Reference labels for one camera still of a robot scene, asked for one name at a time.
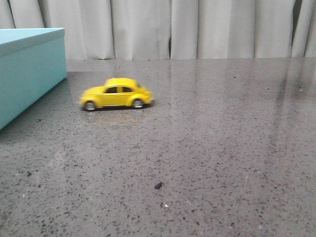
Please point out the yellow toy beetle car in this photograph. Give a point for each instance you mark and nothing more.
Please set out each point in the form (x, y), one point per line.
(116, 92)

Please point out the light blue storage box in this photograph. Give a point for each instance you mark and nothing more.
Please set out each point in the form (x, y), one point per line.
(32, 61)

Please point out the small black debris piece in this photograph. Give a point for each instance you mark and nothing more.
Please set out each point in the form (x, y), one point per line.
(158, 185)

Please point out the white pleated curtain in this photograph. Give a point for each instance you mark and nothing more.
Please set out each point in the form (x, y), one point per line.
(172, 29)

